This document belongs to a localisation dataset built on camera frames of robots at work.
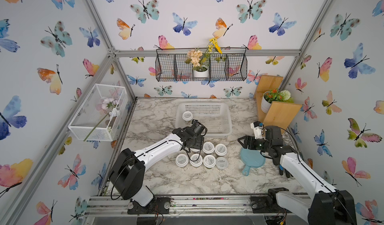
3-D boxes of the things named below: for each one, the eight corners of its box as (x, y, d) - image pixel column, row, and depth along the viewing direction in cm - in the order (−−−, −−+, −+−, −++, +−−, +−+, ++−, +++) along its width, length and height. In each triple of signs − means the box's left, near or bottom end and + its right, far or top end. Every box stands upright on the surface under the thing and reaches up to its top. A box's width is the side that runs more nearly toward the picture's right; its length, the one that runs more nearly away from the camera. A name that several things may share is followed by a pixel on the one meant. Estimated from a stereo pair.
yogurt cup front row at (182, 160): (176, 169, 87) (174, 164, 81) (177, 159, 91) (175, 153, 85) (188, 169, 87) (187, 164, 81) (188, 159, 91) (188, 153, 85)
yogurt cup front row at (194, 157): (190, 169, 87) (189, 164, 81) (190, 158, 91) (189, 152, 85) (202, 169, 87) (202, 164, 81) (202, 158, 91) (202, 152, 85)
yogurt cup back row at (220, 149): (214, 159, 91) (215, 153, 85) (213, 149, 95) (214, 143, 89) (225, 159, 91) (227, 153, 85) (224, 149, 95) (226, 143, 89)
